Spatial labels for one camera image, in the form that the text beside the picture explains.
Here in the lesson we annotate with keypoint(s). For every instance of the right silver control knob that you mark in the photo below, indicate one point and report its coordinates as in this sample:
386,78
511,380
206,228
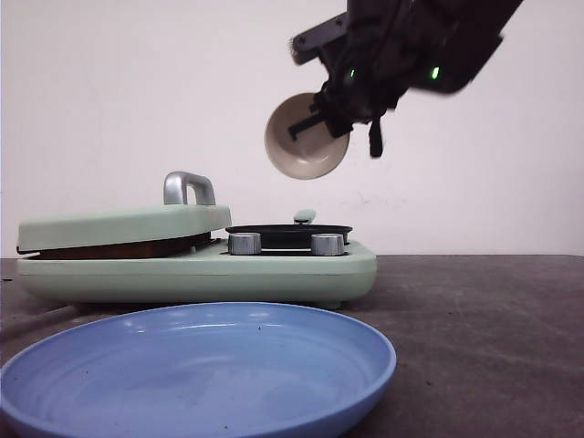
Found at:
327,244

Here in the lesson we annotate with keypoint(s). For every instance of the mint green pan handle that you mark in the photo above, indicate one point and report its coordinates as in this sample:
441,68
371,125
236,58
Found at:
305,216

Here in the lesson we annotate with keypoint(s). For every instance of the left silver control knob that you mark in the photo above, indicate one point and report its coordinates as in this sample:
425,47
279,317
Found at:
244,244

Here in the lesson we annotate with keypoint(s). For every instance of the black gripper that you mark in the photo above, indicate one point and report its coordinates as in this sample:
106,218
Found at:
365,65

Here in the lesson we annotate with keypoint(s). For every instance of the blue plastic plate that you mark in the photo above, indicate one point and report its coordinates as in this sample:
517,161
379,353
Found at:
206,370

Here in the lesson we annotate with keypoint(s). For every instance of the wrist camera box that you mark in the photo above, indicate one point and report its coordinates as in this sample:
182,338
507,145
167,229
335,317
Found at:
307,45

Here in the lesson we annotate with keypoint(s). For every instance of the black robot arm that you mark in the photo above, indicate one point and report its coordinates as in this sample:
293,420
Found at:
457,38

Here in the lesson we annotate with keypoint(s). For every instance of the mint green breakfast maker base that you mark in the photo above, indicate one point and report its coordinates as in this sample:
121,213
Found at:
205,274

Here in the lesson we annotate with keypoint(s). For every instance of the cream ribbed bowl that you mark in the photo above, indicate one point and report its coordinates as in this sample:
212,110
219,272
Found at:
314,153

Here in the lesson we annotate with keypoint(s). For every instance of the silver control knob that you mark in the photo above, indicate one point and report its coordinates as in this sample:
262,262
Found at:
327,244
244,244

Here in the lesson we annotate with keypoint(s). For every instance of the silver lid handle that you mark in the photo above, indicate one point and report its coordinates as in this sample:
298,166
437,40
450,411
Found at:
176,184

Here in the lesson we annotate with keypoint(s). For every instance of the black frying pan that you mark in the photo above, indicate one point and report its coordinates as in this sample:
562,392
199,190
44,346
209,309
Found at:
290,236

